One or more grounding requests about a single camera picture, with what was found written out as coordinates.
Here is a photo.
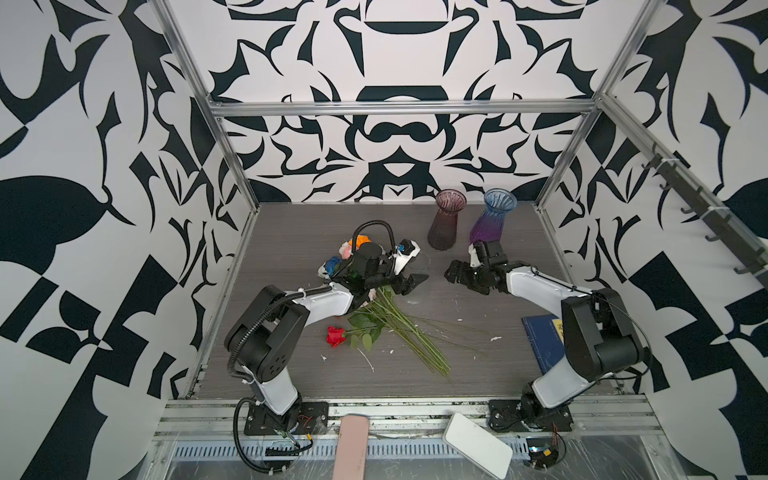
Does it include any pink rose flower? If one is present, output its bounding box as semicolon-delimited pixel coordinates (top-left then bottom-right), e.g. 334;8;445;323
339;241;352;260

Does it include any blue rose flower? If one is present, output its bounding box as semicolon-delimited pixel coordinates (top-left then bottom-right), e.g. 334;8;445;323
323;256;342;277

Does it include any clear glass vase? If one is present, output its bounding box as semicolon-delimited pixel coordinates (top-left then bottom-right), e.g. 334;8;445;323
405;250;431;276

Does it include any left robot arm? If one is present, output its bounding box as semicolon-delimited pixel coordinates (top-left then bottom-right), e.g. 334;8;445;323
224;239;427;416

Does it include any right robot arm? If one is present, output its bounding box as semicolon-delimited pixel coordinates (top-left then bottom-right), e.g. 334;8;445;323
445;241;644;423

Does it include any maroon glass vase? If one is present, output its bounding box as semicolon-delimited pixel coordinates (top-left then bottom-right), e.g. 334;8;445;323
427;189;467;251

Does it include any blue purple glass vase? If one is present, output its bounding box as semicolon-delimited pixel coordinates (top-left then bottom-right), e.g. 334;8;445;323
469;188;518;244

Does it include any red rose lower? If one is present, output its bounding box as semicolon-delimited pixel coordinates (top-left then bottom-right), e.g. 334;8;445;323
326;326;374;350

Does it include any blue book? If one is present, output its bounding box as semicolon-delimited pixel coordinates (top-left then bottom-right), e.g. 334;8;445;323
522;314;565;374

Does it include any white phone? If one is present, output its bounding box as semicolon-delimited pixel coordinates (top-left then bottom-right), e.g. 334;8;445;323
442;413;513;479

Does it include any circuit board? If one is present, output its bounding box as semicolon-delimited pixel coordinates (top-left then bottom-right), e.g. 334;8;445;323
525;433;567;471

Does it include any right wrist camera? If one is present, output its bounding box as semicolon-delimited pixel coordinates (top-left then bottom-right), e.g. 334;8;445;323
468;245;482;268

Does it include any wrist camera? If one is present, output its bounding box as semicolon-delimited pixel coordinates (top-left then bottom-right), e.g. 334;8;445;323
393;239;421;272
468;245;482;268

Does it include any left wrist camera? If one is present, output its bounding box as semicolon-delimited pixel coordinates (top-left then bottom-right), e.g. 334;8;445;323
393;239;421;272

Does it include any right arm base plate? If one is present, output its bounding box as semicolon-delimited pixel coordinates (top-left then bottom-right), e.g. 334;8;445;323
487;396;573;433

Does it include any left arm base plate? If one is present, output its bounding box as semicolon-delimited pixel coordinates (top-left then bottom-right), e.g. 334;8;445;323
244;401;329;436

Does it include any wall hook rail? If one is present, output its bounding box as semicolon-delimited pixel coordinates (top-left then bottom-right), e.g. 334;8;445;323
643;142;767;290

